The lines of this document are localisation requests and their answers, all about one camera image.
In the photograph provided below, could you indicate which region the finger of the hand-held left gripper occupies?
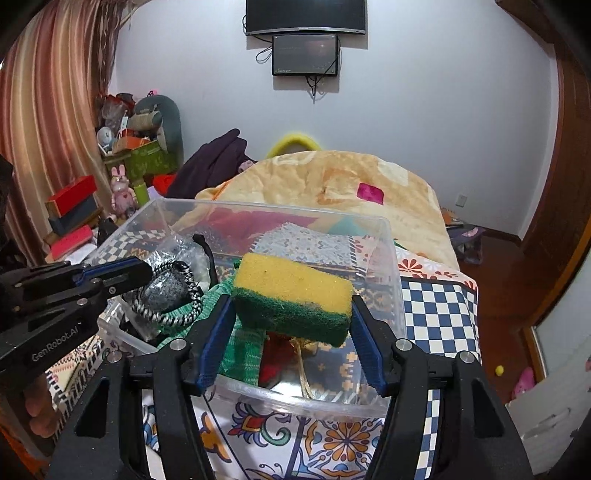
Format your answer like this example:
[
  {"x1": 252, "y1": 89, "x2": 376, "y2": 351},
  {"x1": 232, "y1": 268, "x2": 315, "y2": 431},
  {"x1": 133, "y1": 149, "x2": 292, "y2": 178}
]
[
  {"x1": 76, "y1": 275, "x2": 154, "y2": 306},
  {"x1": 60, "y1": 257, "x2": 153, "y2": 284}
]

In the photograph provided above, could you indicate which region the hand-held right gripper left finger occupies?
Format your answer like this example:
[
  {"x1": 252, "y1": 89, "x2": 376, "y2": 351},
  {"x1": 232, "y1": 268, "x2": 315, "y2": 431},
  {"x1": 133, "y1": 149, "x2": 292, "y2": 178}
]
[{"x1": 46, "y1": 293, "x2": 238, "y2": 480}]

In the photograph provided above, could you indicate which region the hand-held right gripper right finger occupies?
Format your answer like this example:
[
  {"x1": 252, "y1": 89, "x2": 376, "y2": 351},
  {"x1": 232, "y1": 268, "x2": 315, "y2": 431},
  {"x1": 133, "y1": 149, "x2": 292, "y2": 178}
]
[{"x1": 351, "y1": 295, "x2": 536, "y2": 480}]

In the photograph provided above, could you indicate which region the black white braided cord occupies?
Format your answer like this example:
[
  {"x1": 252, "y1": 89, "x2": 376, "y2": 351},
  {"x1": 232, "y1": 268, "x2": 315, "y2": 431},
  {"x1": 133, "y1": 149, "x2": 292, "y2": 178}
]
[{"x1": 131, "y1": 260, "x2": 204, "y2": 326}]

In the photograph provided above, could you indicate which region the clear plastic storage box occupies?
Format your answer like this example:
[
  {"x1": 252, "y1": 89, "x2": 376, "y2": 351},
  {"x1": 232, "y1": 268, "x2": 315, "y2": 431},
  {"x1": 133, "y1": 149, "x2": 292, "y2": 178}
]
[{"x1": 95, "y1": 198, "x2": 408, "y2": 420}]

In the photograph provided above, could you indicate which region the yellow and green sponge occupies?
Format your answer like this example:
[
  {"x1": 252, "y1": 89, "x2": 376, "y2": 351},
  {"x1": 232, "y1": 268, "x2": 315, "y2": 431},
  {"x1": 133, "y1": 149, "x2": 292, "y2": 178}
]
[{"x1": 231, "y1": 252, "x2": 355, "y2": 348}]

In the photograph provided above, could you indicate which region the person's left hand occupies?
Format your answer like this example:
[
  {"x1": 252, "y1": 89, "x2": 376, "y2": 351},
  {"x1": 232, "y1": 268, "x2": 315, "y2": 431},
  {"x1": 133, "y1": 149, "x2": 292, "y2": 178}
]
[{"x1": 24, "y1": 376, "x2": 55, "y2": 438}]

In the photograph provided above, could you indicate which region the green knitted cloth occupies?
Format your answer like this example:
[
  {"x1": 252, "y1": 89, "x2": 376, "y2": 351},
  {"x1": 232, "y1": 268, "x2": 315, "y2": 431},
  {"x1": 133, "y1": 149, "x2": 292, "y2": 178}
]
[{"x1": 159, "y1": 282, "x2": 269, "y2": 386}]

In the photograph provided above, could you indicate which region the pink flat box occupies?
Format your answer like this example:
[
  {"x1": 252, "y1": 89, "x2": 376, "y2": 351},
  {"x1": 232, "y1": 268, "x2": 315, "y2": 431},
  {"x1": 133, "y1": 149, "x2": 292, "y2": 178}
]
[{"x1": 50, "y1": 225, "x2": 94, "y2": 260}]

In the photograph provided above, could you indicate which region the red cloth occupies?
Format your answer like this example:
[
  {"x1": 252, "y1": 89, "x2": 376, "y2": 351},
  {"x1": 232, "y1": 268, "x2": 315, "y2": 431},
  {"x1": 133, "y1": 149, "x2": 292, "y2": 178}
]
[{"x1": 262, "y1": 331, "x2": 302, "y2": 380}]

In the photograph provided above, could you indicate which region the dark grey flat box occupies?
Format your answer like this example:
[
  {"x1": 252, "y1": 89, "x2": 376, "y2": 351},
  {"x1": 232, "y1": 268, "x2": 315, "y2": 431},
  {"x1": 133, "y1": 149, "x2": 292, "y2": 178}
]
[{"x1": 48, "y1": 198, "x2": 105, "y2": 234}]

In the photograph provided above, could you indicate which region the clear plastic bag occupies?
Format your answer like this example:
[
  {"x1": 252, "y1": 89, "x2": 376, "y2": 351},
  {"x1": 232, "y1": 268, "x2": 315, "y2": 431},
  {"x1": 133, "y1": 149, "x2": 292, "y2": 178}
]
[{"x1": 154, "y1": 233, "x2": 211, "y2": 283}]

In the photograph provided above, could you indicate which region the gold ribbon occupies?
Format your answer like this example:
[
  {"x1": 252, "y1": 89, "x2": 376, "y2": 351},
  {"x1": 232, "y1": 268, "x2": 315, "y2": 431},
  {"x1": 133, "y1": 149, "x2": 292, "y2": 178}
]
[{"x1": 290, "y1": 337, "x2": 320, "y2": 398}]

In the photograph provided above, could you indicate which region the pink rabbit toy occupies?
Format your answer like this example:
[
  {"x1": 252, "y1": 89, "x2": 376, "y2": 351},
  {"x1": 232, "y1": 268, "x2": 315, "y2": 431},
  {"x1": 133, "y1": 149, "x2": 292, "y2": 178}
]
[{"x1": 111, "y1": 165, "x2": 140, "y2": 219}]

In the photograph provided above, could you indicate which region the red flat box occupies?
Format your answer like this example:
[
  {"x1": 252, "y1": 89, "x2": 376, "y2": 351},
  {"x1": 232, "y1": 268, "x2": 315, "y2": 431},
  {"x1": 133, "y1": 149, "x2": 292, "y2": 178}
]
[{"x1": 45, "y1": 175, "x2": 99, "y2": 216}]

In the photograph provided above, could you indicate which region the green patterned box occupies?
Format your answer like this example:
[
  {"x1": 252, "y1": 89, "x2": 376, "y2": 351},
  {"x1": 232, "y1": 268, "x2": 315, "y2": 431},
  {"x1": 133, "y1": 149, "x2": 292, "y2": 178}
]
[{"x1": 104, "y1": 138, "x2": 179, "y2": 186}]

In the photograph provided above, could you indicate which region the purple bag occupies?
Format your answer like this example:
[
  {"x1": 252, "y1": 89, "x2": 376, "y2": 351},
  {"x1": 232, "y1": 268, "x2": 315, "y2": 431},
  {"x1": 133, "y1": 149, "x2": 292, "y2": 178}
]
[{"x1": 447, "y1": 225, "x2": 486, "y2": 265}]

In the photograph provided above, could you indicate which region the dark purple garment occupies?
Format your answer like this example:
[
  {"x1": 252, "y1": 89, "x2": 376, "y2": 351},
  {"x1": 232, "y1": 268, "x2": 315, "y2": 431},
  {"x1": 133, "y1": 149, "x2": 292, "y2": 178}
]
[{"x1": 168, "y1": 128, "x2": 256, "y2": 200}]

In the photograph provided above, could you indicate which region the grey plush toy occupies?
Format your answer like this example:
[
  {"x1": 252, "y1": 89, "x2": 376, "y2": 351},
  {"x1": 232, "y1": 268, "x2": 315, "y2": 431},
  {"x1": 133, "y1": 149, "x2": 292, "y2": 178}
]
[{"x1": 134, "y1": 95, "x2": 184, "y2": 154}]

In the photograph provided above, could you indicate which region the striped brown curtain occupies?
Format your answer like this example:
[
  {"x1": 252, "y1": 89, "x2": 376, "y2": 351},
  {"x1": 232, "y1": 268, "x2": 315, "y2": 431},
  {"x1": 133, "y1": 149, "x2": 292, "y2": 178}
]
[{"x1": 0, "y1": 9, "x2": 136, "y2": 268}]

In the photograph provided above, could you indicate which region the beige patchwork blanket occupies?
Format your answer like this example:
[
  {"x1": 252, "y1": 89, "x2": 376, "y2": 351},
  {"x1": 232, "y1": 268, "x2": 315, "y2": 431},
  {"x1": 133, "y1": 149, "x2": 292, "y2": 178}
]
[{"x1": 196, "y1": 150, "x2": 460, "y2": 278}]

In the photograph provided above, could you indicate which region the white cabinet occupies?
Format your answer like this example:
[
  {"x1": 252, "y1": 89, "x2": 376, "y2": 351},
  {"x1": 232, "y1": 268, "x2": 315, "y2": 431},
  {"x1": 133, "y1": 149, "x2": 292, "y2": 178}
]
[{"x1": 505, "y1": 295, "x2": 591, "y2": 476}]

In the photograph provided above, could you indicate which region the black curved strap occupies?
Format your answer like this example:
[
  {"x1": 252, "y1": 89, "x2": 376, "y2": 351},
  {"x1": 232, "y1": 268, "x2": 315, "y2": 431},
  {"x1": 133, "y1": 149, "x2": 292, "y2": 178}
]
[{"x1": 191, "y1": 234, "x2": 216, "y2": 292}]

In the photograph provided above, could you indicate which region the yellow ring cushion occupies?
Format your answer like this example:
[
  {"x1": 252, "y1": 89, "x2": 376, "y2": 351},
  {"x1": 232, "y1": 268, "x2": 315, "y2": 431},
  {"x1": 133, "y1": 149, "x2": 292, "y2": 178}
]
[{"x1": 268, "y1": 132, "x2": 322, "y2": 158}]

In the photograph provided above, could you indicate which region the wooden door frame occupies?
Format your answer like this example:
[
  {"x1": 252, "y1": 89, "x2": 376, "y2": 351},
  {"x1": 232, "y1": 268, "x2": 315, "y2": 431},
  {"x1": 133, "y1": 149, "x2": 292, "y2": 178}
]
[{"x1": 496, "y1": 0, "x2": 591, "y2": 326}]

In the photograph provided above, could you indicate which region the small black wall monitor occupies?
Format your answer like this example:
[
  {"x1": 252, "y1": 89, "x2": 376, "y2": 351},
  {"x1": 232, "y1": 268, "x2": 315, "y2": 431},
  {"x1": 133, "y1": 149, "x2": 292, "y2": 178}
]
[{"x1": 271, "y1": 34, "x2": 341, "y2": 77}]

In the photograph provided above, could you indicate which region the black wall television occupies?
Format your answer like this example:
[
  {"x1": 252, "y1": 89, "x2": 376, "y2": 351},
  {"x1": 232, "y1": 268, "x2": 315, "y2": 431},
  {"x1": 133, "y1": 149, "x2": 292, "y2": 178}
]
[{"x1": 245, "y1": 0, "x2": 369, "y2": 37}]

